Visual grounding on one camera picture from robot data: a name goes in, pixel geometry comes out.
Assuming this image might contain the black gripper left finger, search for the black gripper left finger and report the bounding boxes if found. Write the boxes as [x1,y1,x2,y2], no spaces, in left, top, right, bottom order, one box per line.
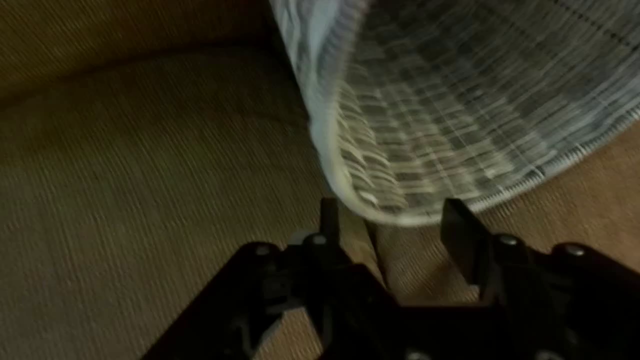
[316,196,343,251]

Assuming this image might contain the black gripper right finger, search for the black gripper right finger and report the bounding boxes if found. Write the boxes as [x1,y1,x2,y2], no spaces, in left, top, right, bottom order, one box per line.
[437,196,497,285]

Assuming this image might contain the grey woven basket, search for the grey woven basket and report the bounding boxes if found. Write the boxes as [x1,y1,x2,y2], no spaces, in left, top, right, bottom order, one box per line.
[267,0,640,227]

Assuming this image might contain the brown fabric sofa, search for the brown fabric sofa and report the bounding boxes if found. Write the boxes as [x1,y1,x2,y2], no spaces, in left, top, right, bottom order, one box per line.
[0,0,640,360]

